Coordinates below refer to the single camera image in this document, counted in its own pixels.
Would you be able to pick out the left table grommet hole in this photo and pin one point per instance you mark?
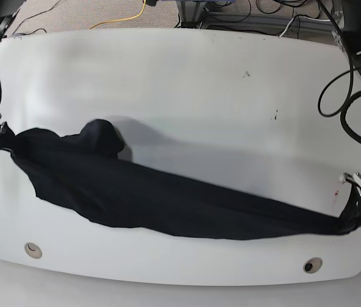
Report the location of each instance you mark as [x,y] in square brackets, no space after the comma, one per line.
[33,250]

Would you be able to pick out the black t-shirt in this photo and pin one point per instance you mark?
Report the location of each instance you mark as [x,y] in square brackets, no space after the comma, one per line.
[83,172]

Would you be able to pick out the right table grommet hole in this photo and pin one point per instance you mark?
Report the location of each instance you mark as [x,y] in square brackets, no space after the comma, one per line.
[313,265]

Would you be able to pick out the table grommet hole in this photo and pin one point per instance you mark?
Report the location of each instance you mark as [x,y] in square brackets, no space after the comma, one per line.
[313,265]
[33,250]

